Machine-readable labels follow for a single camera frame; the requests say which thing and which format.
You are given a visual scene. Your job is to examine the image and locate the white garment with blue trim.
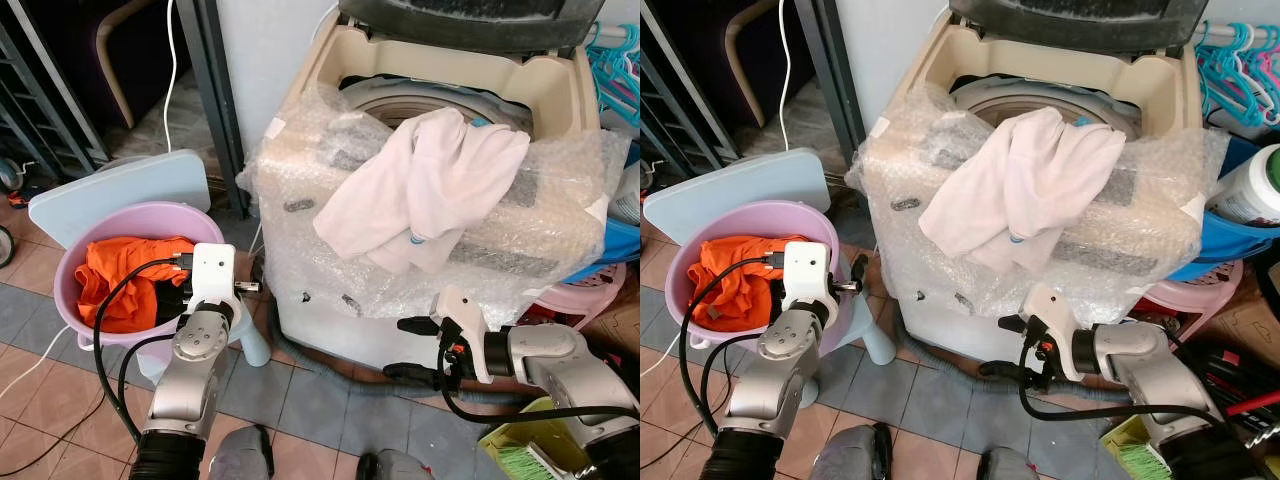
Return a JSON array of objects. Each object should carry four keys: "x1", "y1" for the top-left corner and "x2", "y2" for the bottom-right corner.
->
[
  {"x1": 313, "y1": 107, "x2": 531, "y2": 276},
  {"x1": 918, "y1": 105, "x2": 1128, "y2": 273}
]

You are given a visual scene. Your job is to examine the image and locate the cream top-load washing machine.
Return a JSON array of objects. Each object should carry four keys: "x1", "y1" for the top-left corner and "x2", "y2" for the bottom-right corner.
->
[
  {"x1": 865, "y1": 15, "x2": 1206, "y2": 366},
  {"x1": 270, "y1": 15, "x2": 611, "y2": 373}
]

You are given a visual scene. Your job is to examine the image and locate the pink plastic clothes hanger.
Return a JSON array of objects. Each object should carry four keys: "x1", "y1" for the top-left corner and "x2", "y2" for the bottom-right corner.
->
[
  {"x1": 610, "y1": 60, "x2": 641, "y2": 113},
  {"x1": 1215, "y1": 60, "x2": 1280, "y2": 116}
]

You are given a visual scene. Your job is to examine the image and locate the teal plastic clothes hanger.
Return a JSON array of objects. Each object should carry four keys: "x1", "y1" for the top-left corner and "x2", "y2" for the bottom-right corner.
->
[
  {"x1": 1195, "y1": 25, "x2": 1280, "y2": 131},
  {"x1": 585, "y1": 22, "x2": 641, "y2": 131}
]

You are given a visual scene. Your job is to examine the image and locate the clear bubble wrap sheet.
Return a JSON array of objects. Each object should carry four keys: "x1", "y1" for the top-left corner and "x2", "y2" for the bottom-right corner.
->
[
  {"x1": 845, "y1": 85, "x2": 1229, "y2": 316},
  {"x1": 237, "y1": 85, "x2": 633, "y2": 321}
]

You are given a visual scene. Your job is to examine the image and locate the grey robot right leg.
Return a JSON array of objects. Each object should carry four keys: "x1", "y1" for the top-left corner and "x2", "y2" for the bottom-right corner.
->
[
  {"x1": 358, "y1": 450, "x2": 436, "y2": 480},
  {"x1": 978, "y1": 445, "x2": 1041, "y2": 480}
]

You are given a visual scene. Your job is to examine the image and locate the grey robot leg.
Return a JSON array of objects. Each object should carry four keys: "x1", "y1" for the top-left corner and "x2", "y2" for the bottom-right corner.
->
[
  {"x1": 208, "y1": 425, "x2": 276, "y2": 480},
  {"x1": 978, "y1": 445, "x2": 1041, "y2": 480},
  {"x1": 812, "y1": 422, "x2": 901, "y2": 480},
  {"x1": 358, "y1": 450, "x2": 436, "y2": 480}
]

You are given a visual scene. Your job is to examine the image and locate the yellow-green plastic dustpan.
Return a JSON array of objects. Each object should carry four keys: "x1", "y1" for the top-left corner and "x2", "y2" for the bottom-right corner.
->
[
  {"x1": 478, "y1": 398, "x2": 571, "y2": 480},
  {"x1": 1100, "y1": 415, "x2": 1176, "y2": 480}
]

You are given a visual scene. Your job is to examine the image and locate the orange garment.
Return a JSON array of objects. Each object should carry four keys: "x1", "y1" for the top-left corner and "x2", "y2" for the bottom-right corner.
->
[
  {"x1": 75, "y1": 235, "x2": 199, "y2": 334},
  {"x1": 688, "y1": 235, "x2": 791, "y2": 334}
]

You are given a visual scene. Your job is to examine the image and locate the lilac plastic basin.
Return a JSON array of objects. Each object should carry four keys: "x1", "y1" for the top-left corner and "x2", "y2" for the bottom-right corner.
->
[
  {"x1": 53, "y1": 202, "x2": 246, "y2": 351},
  {"x1": 665, "y1": 200, "x2": 863, "y2": 353}
]

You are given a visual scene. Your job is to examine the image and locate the green bristle brush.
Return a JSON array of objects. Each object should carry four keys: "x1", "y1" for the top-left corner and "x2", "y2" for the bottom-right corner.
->
[
  {"x1": 495, "y1": 445, "x2": 546, "y2": 480},
  {"x1": 1115, "y1": 445, "x2": 1166, "y2": 480}
]

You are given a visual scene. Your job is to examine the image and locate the pink plastic laundry basket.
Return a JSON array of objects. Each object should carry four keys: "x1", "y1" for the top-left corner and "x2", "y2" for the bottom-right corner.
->
[
  {"x1": 1140, "y1": 258, "x2": 1246, "y2": 313},
  {"x1": 530, "y1": 262, "x2": 629, "y2": 319}
]

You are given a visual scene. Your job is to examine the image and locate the light blue plastic stool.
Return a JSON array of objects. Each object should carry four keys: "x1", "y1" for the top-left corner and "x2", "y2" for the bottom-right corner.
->
[
  {"x1": 28, "y1": 150, "x2": 271, "y2": 369},
  {"x1": 643, "y1": 147, "x2": 898, "y2": 409}
]

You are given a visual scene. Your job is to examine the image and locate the black tool case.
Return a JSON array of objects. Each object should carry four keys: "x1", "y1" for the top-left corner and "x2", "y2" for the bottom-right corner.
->
[
  {"x1": 580, "y1": 335, "x2": 641, "y2": 373},
  {"x1": 1175, "y1": 340, "x2": 1280, "y2": 421}
]

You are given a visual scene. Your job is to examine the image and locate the grey robot left leg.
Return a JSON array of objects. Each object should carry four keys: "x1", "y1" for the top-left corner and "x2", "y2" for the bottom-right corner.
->
[
  {"x1": 208, "y1": 425, "x2": 276, "y2": 480},
  {"x1": 812, "y1": 422, "x2": 901, "y2": 480}
]

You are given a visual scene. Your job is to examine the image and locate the blue plastic basin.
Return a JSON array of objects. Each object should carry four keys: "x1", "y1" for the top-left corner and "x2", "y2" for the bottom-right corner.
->
[
  {"x1": 570, "y1": 215, "x2": 641, "y2": 286},
  {"x1": 1165, "y1": 135, "x2": 1280, "y2": 283}
]

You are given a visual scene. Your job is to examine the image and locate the steel washer drum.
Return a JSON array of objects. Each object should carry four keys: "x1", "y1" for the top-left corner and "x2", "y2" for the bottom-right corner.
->
[
  {"x1": 950, "y1": 72, "x2": 1136, "y2": 131},
  {"x1": 340, "y1": 75, "x2": 531, "y2": 131}
]

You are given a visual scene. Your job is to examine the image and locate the white bottle with green cap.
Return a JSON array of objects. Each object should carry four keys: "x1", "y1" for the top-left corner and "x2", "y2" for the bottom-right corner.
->
[
  {"x1": 608, "y1": 165, "x2": 641, "y2": 226},
  {"x1": 1213, "y1": 145, "x2": 1280, "y2": 228}
]

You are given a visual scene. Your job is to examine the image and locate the twisted grey metal rod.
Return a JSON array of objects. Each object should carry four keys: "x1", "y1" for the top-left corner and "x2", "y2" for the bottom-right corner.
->
[{"x1": 1240, "y1": 415, "x2": 1280, "y2": 451}]

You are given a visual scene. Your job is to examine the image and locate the dark grey metal rack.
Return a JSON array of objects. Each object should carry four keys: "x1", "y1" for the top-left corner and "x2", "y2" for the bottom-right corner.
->
[
  {"x1": 0, "y1": 0, "x2": 91, "y2": 166},
  {"x1": 640, "y1": 0, "x2": 701, "y2": 161}
]

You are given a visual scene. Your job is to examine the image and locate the dark grey washer lid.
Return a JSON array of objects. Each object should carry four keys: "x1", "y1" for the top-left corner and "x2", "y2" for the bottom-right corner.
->
[
  {"x1": 948, "y1": 0, "x2": 1209, "y2": 53},
  {"x1": 335, "y1": 0, "x2": 606, "y2": 53}
]

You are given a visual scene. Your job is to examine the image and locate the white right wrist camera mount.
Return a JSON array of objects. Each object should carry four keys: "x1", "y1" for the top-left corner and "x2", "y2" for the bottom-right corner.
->
[
  {"x1": 1022, "y1": 283, "x2": 1086, "y2": 383},
  {"x1": 432, "y1": 287, "x2": 498, "y2": 387}
]

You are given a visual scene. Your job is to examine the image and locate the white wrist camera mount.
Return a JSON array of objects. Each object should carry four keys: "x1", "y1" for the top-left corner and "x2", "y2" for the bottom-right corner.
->
[
  {"x1": 190, "y1": 243, "x2": 238, "y2": 311},
  {"x1": 432, "y1": 287, "x2": 498, "y2": 387},
  {"x1": 1022, "y1": 283, "x2": 1086, "y2": 383},
  {"x1": 783, "y1": 240, "x2": 833, "y2": 311}
]

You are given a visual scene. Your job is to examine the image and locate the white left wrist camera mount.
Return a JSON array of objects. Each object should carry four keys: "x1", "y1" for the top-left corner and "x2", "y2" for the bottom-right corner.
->
[
  {"x1": 190, "y1": 243, "x2": 238, "y2": 311},
  {"x1": 783, "y1": 240, "x2": 833, "y2": 311}
]

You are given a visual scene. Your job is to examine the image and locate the long black right arm cable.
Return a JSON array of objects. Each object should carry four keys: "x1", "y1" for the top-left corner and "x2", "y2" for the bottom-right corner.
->
[
  {"x1": 1017, "y1": 340, "x2": 1231, "y2": 431},
  {"x1": 437, "y1": 375, "x2": 641, "y2": 426}
]

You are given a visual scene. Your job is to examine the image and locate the long black arm cable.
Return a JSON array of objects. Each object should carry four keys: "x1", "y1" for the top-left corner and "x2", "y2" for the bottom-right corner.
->
[
  {"x1": 1017, "y1": 340, "x2": 1231, "y2": 431},
  {"x1": 680, "y1": 253, "x2": 788, "y2": 446},
  {"x1": 92, "y1": 253, "x2": 198, "y2": 446},
  {"x1": 437, "y1": 375, "x2": 641, "y2": 426}
]

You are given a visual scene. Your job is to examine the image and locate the short black left arm cable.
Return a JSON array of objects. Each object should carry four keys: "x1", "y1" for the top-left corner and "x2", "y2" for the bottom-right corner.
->
[
  {"x1": 117, "y1": 333, "x2": 181, "y2": 436},
  {"x1": 700, "y1": 332, "x2": 766, "y2": 436}
]

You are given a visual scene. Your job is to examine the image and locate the long black left arm cable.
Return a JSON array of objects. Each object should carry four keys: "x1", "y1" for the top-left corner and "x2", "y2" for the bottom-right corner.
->
[
  {"x1": 92, "y1": 253, "x2": 198, "y2": 446},
  {"x1": 680, "y1": 253, "x2": 788, "y2": 446}
]

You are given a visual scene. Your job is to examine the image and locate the dark metal post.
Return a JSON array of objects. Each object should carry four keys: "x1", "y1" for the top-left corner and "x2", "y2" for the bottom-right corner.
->
[
  {"x1": 175, "y1": 0, "x2": 249, "y2": 216},
  {"x1": 795, "y1": 0, "x2": 869, "y2": 171}
]

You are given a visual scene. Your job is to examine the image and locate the white floor cable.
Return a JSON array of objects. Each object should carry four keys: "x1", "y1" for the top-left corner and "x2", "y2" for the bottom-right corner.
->
[
  {"x1": 640, "y1": 333, "x2": 683, "y2": 378},
  {"x1": 0, "y1": 350, "x2": 58, "y2": 403}
]

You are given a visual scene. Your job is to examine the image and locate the red handle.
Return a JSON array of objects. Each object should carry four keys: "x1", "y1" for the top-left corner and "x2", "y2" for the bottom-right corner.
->
[{"x1": 1225, "y1": 390, "x2": 1280, "y2": 416}]

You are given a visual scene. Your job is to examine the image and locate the thin white hanging cable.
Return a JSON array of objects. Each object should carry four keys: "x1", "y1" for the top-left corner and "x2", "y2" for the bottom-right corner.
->
[
  {"x1": 779, "y1": 0, "x2": 794, "y2": 151},
  {"x1": 163, "y1": 0, "x2": 180, "y2": 151}
]

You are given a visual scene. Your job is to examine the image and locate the black floor cable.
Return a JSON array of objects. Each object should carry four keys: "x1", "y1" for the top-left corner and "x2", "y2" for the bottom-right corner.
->
[
  {"x1": 0, "y1": 398, "x2": 101, "y2": 476},
  {"x1": 640, "y1": 410, "x2": 703, "y2": 468}
]

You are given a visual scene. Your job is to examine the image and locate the dark armchair with wooden frame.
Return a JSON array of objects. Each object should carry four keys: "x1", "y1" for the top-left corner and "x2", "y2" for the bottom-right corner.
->
[
  {"x1": 655, "y1": 0, "x2": 786, "y2": 126},
  {"x1": 25, "y1": 0, "x2": 176, "y2": 131}
]

